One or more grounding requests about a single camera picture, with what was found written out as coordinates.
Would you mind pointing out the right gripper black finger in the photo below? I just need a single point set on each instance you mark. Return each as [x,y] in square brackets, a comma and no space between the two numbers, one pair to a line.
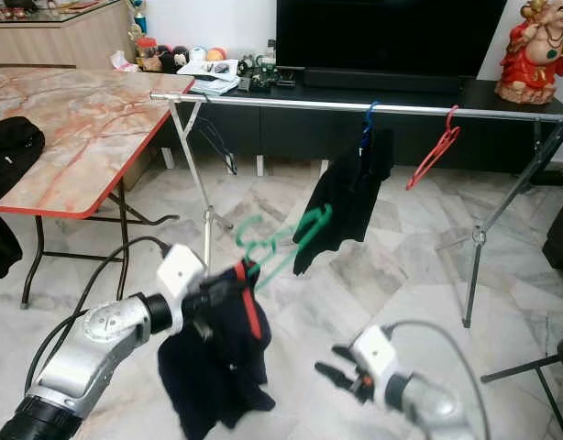
[335,376]
[346,355]

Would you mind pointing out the navy shirt with red trim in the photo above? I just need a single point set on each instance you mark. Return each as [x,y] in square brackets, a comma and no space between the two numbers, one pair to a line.
[217,367]

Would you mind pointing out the green plastic hanger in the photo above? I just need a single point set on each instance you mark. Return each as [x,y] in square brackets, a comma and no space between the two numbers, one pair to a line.
[304,233]

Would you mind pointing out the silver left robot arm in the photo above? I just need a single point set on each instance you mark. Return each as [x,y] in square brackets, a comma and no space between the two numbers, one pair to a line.
[89,348]

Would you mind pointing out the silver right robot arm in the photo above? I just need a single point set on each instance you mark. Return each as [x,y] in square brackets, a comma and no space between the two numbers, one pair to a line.
[433,408]

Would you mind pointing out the thin dark grey hanger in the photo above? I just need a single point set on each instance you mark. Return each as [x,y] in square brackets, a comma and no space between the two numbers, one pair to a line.
[226,158]

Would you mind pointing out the blue plastic hanger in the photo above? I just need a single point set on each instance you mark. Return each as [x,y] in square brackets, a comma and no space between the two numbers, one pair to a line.
[367,133]

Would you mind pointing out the red plastic hanger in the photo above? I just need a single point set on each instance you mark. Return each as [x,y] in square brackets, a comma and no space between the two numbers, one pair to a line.
[437,147]

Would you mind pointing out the black t-shirt green print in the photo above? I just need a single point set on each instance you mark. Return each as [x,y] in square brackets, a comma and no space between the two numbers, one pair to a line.
[346,192]

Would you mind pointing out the black low tv cabinet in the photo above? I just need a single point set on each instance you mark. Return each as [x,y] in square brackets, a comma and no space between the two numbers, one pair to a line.
[300,137]

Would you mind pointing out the marble top folding table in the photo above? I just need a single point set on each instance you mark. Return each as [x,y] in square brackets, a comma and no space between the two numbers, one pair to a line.
[98,137]

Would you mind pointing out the silver metal clothes rack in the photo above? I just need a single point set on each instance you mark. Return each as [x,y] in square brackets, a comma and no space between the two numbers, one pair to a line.
[281,101]

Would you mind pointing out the stack of white papers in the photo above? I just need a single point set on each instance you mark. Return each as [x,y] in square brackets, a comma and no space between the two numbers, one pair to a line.
[208,71]

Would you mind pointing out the small black gadget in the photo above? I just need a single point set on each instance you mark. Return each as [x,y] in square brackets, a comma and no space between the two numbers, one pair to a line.
[285,80]

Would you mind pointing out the orange ball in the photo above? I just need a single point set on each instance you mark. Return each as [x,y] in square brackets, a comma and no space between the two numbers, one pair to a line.
[215,54]

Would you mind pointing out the black jacket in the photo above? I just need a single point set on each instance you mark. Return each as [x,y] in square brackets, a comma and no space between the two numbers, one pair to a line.
[11,156]

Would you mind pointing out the jar with red lid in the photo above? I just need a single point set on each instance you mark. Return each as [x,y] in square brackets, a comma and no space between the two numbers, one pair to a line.
[146,57]

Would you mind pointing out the pink tissue pack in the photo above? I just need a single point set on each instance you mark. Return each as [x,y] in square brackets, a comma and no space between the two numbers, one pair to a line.
[124,63]

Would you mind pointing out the black soundbar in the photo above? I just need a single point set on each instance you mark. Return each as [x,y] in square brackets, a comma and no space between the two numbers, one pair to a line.
[382,80]

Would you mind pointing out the gold trophy with blue ball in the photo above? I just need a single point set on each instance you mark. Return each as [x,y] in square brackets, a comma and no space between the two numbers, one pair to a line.
[138,16]

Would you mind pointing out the light wooden sideboard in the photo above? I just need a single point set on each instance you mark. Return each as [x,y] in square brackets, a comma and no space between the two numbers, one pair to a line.
[61,44]

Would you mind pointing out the black flat television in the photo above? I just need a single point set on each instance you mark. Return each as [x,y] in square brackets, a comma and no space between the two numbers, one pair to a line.
[391,37]

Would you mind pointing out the red laughing buddha statue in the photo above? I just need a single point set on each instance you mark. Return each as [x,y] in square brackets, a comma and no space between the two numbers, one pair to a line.
[534,64]

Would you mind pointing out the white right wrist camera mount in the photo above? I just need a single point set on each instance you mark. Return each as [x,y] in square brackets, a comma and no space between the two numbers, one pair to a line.
[375,350]

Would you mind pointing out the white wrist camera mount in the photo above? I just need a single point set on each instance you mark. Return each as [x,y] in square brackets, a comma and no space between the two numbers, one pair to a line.
[181,280]
[375,350]

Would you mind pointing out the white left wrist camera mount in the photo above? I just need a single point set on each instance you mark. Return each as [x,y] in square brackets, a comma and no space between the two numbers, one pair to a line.
[181,280]

